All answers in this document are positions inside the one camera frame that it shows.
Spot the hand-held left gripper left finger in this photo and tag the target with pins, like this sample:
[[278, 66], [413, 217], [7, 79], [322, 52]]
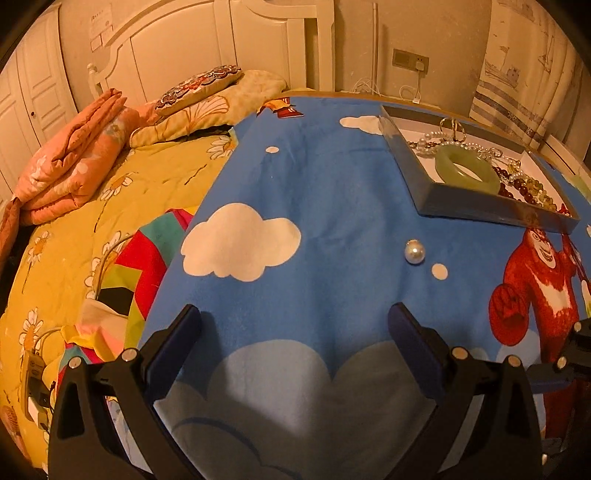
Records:
[[173, 350]]

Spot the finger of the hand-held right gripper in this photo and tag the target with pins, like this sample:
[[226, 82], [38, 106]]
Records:
[[549, 381]]

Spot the yellow floral bedsheet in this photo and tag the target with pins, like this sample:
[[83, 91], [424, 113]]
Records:
[[60, 258]]

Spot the white bed headboard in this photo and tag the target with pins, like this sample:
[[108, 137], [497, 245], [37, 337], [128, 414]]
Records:
[[184, 46]]

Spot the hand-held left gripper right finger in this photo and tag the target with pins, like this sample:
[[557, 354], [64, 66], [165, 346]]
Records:
[[415, 350]]

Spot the cream floral pillow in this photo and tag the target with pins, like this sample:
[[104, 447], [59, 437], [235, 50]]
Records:
[[251, 90]]

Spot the blue cartoon tablecloth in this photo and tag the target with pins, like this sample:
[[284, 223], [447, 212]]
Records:
[[300, 184]]

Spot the white paper notice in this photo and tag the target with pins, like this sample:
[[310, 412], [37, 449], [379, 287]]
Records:
[[101, 23]]

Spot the wall socket panel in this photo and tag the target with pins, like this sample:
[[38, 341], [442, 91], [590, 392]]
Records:
[[406, 59]]

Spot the colourful geometric cloth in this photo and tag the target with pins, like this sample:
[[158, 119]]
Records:
[[134, 258]]

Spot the white wall conduit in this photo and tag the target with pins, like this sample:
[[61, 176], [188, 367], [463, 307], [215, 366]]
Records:
[[375, 46]]

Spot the green jade bangle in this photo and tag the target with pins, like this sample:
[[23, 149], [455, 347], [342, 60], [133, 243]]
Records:
[[443, 169]]

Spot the large pearl bead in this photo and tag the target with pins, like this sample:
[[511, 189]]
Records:
[[414, 252]]

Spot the folded pink quilt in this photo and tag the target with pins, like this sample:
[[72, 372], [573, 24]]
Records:
[[69, 161]]

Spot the charger adapter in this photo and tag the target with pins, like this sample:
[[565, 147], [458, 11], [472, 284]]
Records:
[[33, 376]]

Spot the grey jewelry box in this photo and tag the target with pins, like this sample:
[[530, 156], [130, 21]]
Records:
[[415, 184]]

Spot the white wardrobe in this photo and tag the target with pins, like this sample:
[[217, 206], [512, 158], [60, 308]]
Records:
[[37, 92]]

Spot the patterned round cushion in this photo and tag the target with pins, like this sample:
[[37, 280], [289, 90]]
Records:
[[198, 90]]

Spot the striped printed curtain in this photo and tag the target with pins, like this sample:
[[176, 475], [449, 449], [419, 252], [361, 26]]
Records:
[[521, 69]]

